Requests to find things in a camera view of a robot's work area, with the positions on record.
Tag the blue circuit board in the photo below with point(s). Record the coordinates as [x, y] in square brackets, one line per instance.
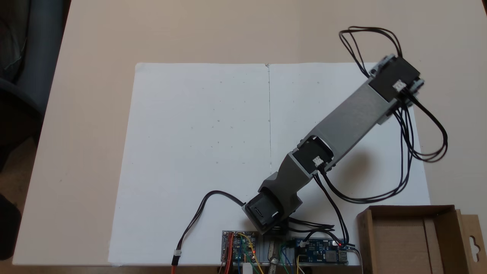
[323, 253]

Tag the white paper sheet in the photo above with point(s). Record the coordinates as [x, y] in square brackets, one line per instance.
[182, 152]

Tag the metal clamp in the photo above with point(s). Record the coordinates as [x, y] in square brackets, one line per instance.
[274, 257]

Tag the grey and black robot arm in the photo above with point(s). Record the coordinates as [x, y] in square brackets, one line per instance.
[354, 118]

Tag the white plastic connector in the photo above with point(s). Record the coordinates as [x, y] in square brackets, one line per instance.
[247, 269]

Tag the brown cardboard box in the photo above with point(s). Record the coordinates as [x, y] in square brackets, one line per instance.
[399, 243]

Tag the blue-grey chair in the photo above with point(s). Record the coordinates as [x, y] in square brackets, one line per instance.
[42, 57]

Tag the grey circuit board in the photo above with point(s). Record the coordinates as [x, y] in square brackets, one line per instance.
[237, 247]

